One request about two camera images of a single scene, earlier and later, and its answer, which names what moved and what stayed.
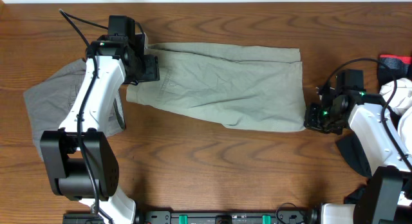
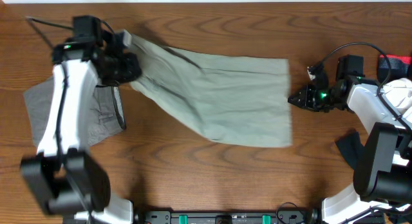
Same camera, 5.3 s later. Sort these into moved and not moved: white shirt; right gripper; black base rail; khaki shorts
Moved: khaki shorts; right gripper
Not moved: white shirt; black base rail
